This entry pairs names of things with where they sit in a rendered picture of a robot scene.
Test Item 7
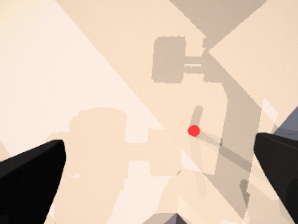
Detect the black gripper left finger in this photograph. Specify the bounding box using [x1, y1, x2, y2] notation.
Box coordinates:
[0, 140, 67, 224]

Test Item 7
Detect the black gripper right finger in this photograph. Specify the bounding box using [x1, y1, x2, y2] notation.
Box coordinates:
[254, 133, 298, 224]

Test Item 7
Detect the dark red peg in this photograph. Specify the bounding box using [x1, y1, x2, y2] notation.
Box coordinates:
[188, 125, 200, 136]

